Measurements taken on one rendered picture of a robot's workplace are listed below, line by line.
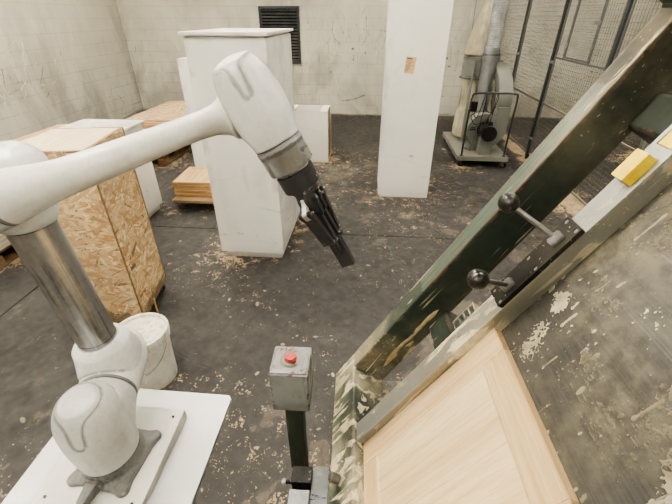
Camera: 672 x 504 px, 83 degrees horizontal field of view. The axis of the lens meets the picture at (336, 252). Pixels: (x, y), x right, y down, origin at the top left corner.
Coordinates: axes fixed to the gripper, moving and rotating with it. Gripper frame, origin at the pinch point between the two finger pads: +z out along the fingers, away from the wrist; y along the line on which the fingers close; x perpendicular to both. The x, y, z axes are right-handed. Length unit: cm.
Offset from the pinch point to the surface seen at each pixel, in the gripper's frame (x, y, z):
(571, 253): -40.5, -5.2, 11.8
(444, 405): -10.3, -16.1, 33.3
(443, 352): -12.2, -6.8, 28.2
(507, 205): -33.3, -0.3, 1.5
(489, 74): -80, 537, 103
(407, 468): 0.6, -24.3, 41.0
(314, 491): 34, -20, 57
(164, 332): 146, 60, 46
